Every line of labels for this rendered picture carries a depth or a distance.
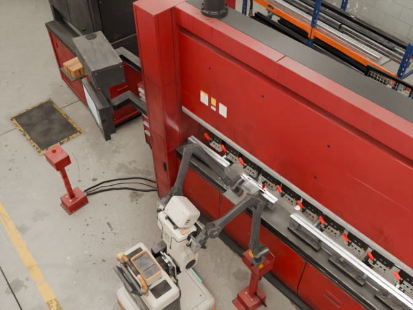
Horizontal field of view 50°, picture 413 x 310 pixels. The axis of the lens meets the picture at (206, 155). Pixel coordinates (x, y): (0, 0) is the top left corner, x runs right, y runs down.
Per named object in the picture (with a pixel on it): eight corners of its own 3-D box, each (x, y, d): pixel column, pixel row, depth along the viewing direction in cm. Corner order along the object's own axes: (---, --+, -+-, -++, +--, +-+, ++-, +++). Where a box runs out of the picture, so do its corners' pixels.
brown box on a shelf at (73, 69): (59, 69, 487) (56, 59, 478) (81, 60, 498) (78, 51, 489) (72, 82, 471) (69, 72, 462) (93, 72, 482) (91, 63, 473)
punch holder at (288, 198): (279, 196, 349) (281, 182, 337) (286, 190, 353) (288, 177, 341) (294, 207, 342) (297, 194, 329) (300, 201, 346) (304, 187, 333)
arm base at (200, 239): (190, 236, 314) (200, 248, 307) (196, 227, 313) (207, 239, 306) (195, 237, 321) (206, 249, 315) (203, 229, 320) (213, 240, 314)
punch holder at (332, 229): (320, 227, 329) (324, 214, 317) (327, 220, 333) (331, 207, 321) (337, 239, 322) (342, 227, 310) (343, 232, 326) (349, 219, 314)
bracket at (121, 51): (100, 63, 384) (98, 56, 379) (123, 52, 395) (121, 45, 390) (128, 84, 364) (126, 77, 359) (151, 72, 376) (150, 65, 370)
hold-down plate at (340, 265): (327, 260, 338) (328, 258, 336) (332, 256, 340) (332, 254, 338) (361, 286, 323) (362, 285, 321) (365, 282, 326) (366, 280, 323)
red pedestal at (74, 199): (59, 204, 482) (38, 152, 421) (78, 192, 494) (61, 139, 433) (69, 215, 472) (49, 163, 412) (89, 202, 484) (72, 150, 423)
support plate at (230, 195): (222, 194, 367) (222, 194, 366) (244, 178, 379) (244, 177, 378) (238, 207, 358) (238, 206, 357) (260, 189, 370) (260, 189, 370)
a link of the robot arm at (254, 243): (251, 197, 320) (257, 203, 310) (259, 196, 321) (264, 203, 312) (247, 248, 335) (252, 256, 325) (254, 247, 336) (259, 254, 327)
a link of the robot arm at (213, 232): (250, 187, 316) (255, 193, 307) (260, 199, 322) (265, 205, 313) (202, 227, 316) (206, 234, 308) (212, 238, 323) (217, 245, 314)
